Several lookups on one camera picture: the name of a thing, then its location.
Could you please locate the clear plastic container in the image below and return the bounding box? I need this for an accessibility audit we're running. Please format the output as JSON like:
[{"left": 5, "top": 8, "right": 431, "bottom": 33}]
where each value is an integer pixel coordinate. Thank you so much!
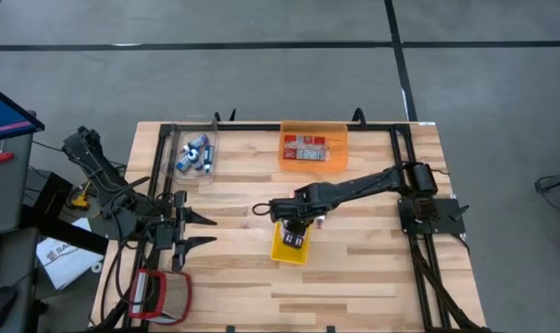
[{"left": 161, "top": 123, "right": 220, "bottom": 186}]

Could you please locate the black floor stand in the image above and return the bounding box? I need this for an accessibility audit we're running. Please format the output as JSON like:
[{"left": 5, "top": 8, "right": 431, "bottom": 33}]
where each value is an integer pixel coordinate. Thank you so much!
[{"left": 19, "top": 171, "right": 110, "bottom": 256}]

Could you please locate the red printed box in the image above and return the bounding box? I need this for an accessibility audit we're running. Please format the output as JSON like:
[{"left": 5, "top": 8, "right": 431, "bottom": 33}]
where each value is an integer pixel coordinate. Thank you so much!
[{"left": 282, "top": 133, "right": 330, "bottom": 162}]

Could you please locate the red-rimmed mesh basket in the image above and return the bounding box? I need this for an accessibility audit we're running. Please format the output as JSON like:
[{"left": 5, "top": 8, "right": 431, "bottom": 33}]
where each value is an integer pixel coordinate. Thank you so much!
[{"left": 127, "top": 269, "right": 193, "bottom": 326}]

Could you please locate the grey cabinet with blue top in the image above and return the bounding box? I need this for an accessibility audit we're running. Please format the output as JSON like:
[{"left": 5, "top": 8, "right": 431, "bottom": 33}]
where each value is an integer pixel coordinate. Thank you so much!
[{"left": 0, "top": 79, "right": 46, "bottom": 238}]

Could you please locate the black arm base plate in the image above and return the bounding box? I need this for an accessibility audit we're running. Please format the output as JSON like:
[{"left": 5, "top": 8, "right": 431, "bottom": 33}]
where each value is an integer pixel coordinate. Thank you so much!
[{"left": 397, "top": 197, "right": 470, "bottom": 236}]

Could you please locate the yellow hand tool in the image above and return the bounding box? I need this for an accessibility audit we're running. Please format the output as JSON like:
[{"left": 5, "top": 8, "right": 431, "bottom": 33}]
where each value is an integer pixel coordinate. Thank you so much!
[{"left": 69, "top": 181, "right": 93, "bottom": 210}]

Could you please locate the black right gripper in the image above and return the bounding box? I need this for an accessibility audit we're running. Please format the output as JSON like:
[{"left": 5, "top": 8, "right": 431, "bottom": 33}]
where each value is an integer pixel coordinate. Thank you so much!
[{"left": 269, "top": 182, "right": 339, "bottom": 249}]

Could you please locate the orange translucent tray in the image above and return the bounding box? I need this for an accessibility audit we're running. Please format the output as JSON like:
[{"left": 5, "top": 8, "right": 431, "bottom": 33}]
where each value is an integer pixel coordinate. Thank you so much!
[{"left": 277, "top": 119, "right": 350, "bottom": 175}]

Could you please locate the yellow plastic basket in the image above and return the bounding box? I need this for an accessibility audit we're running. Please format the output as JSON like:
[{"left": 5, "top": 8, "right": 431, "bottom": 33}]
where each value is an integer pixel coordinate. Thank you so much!
[{"left": 269, "top": 220, "right": 312, "bottom": 265}]

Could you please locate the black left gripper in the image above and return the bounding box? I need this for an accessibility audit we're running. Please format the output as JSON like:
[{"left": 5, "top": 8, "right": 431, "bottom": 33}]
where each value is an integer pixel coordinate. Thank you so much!
[{"left": 156, "top": 190, "right": 218, "bottom": 273}]

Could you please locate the white paper bag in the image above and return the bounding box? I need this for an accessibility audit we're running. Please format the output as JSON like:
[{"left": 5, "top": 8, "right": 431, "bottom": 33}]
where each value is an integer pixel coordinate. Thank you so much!
[{"left": 35, "top": 217, "right": 106, "bottom": 291}]

